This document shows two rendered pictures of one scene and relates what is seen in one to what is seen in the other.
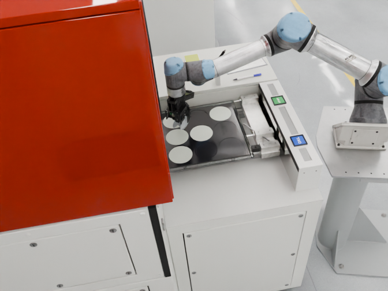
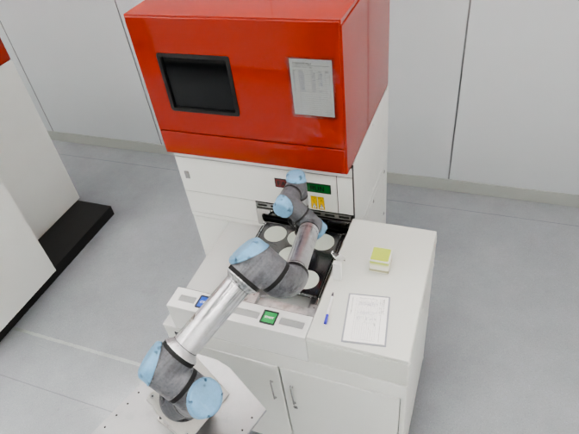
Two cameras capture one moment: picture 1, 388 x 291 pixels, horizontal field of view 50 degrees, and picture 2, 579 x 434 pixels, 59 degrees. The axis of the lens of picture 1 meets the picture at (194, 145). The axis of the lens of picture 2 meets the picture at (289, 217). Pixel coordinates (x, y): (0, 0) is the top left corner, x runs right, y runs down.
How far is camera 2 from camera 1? 248 cm
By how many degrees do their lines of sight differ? 79
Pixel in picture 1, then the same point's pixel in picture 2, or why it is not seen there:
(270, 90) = (293, 321)
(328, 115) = (246, 402)
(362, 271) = not seen: outside the picture
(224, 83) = (334, 283)
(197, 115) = (318, 261)
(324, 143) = (214, 368)
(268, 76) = (317, 330)
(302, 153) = (190, 299)
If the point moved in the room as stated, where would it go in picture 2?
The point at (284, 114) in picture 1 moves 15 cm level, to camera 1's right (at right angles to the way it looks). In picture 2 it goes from (246, 313) to (225, 345)
